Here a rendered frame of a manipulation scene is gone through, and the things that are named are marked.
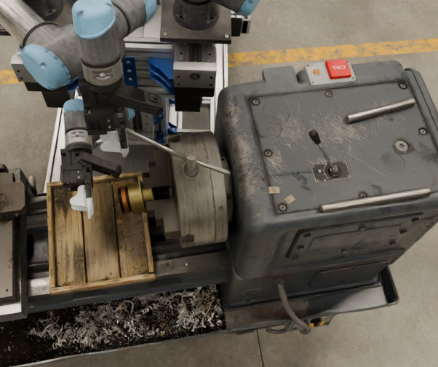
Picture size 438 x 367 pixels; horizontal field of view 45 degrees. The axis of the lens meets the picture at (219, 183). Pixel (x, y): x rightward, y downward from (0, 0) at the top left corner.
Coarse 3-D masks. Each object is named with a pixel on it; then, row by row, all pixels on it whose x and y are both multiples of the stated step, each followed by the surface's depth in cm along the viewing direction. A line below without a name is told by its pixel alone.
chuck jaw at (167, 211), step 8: (152, 200) 142; (160, 200) 142; (168, 200) 143; (152, 208) 141; (160, 208) 141; (168, 208) 141; (176, 208) 141; (152, 216) 143; (160, 216) 140; (168, 216) 140; (176, 216) 140; (160, 224) 142; (168, 224) 138; (176, 224) 138; (168, 232) 137; (176, 232) 138; (184, 240) 139
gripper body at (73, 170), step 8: (80, 144) 146; (64, 152) 146; (72, 152) 147; (80, 152) 147; (88, 152) 149; (64, 160) 147; (72, 160) 146; (80, 160) 146; (64, 168) 142; (72, 168) 143; (80, 168) 143; (88, 168) 144; (64, 176) 143; (72, 176) 142; (80, 176) 143; (64, 184) 142; (72, 184) 144; (80, 184) 145
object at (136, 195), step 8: (128, 184) 144; (136, 184) 143; (120, 192) 142; (128, 192) 141; (136, 192) 141; (144, 192) 143; (152, 192) 143; (120, 200) 141; (128, 200) 142; (136, 200) 141; (144, 200) 143; (128, 208) 142; (136, 208) 142; (144, 208) 142
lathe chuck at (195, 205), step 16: (176, 144) 137; (192, 144) 137; (176, 160) 133; (176, 176) 131; (192, 176) 132; (208, 176) 132; (176, 192) 132; (192, 192) 131; (208, 192) 132; (192, 208) 132; (208, 208) 133; (192, 224) 134; (208, 224) 135; (192, 240) 140; (208, 240) 141
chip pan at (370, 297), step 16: (368, 288) 193; (384, 288) 193; (272, 304) 188; (304, 304) 189; (320, 304) 189; (336, 304) 190; (352, 304) 190; (368, 304) 190; (240, 320) 185; (256, 320) 185
